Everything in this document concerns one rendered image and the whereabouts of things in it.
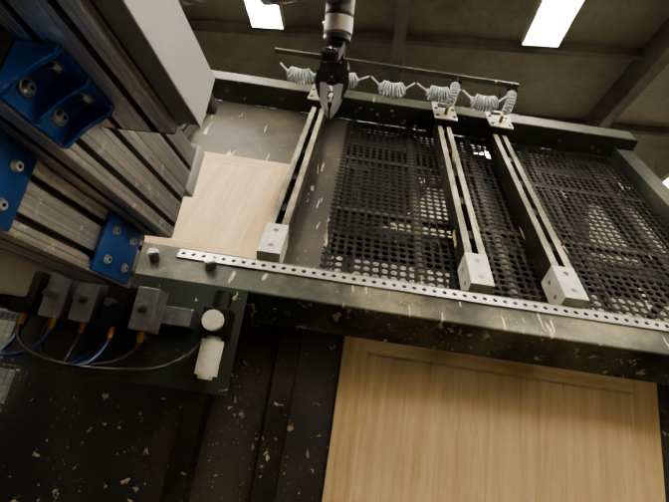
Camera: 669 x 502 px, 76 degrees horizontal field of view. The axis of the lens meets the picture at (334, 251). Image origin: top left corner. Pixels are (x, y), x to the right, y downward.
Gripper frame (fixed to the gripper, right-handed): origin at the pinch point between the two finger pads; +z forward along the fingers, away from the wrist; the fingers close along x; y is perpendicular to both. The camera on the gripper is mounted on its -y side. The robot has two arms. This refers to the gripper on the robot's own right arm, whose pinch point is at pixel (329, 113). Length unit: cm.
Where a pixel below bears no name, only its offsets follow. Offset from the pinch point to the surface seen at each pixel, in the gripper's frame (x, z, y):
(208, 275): 22, 43, -22
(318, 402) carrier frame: -6, 79, -9
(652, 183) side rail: -121, 7, 68
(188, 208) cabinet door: 40, 30, 4
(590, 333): -70, 47, -13
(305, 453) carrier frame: -4, 90, -15
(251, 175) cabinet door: 28.9, 19.2, 26.3
